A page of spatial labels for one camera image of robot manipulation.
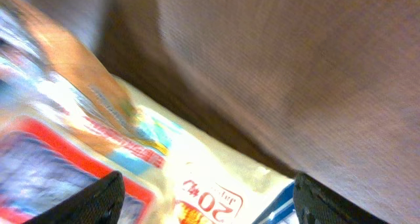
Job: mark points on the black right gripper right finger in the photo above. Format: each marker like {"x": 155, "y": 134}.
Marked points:
{"x": 317, "y": 204}

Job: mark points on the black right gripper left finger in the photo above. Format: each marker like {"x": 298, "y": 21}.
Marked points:
{"x": 100, "y": 202}

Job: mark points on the yellow snack bag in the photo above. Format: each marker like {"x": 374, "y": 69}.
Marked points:
{"x": 66, "y": 122}

